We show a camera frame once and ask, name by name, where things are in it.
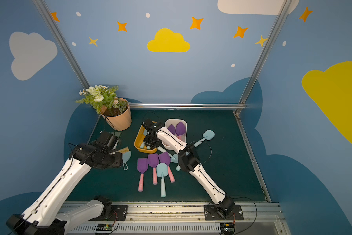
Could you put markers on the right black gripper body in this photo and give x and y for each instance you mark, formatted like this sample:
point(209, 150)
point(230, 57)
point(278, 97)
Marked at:
point(150, 140)

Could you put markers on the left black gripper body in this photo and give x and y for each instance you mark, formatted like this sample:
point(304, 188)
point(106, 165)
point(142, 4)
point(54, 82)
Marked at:
point(117, 158)

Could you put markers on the purple pointed shovel pink handle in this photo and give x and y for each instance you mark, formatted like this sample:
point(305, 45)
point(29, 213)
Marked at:
point(172, 129)

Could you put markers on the purple square shovel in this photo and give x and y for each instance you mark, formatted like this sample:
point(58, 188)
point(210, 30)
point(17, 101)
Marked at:
point(153, 162)
point(165, 158)
point(142, 166)

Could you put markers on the white plastic storage box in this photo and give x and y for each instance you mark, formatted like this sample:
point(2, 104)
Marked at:
point(168, 142)

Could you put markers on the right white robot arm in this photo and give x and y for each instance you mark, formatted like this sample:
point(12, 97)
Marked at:
point(223, 202)

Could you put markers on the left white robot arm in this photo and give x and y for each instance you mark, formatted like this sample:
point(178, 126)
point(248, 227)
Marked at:
point(43, 216)

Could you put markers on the blue toy brush scoop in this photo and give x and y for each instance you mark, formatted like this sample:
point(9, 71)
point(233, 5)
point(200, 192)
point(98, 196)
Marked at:
point(126, 155)

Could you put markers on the blue shovel under purple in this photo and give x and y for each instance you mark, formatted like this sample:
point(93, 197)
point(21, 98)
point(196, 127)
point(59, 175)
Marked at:
point(174, 157)

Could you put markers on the blue round shovel centre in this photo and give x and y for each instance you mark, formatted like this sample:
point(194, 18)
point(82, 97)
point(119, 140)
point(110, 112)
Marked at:
point(162, 172)

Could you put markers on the potted artificial flower plant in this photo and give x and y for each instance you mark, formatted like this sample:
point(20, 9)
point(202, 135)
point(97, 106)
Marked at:
point(103, 99)

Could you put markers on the left circuit board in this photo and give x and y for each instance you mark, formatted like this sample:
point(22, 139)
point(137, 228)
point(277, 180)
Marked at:
point(104, 228)

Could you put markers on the circuit board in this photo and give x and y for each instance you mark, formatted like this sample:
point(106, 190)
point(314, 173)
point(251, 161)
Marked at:
point(104, 228)
point(227, 228)

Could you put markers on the right circuit board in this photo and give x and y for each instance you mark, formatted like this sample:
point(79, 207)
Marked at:
point(227, 228)

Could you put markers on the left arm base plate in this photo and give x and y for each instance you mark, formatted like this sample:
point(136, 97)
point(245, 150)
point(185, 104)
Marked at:
point(120, 212)

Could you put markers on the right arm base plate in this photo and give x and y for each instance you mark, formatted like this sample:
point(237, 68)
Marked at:
point(211, 212)

